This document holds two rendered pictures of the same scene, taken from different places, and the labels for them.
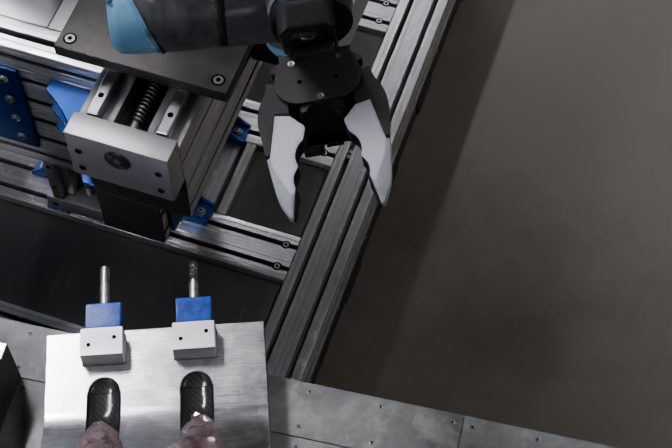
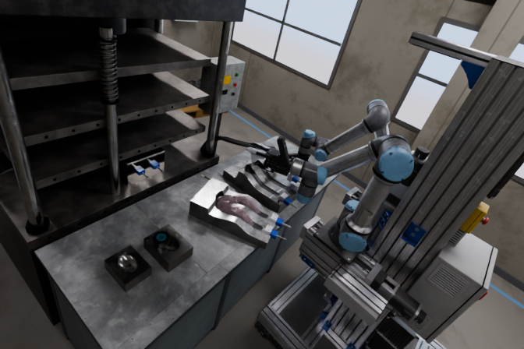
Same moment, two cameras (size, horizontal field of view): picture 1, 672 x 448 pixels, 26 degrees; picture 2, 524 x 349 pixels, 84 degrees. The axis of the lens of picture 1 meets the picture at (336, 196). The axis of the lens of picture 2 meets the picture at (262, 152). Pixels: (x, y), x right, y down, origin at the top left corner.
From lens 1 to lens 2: 146 cm
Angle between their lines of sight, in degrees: 72
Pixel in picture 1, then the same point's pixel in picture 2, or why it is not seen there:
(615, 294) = not seen: outside the picture
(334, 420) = (242, 251)
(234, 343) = (264, 237)
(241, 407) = (251, 230)
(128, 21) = not seen: hidden behind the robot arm
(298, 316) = (288, 335)
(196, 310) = (274, 233)
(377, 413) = (238, 258)
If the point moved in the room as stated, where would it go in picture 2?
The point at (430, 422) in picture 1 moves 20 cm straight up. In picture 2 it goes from (231, 266) to (237, 240)
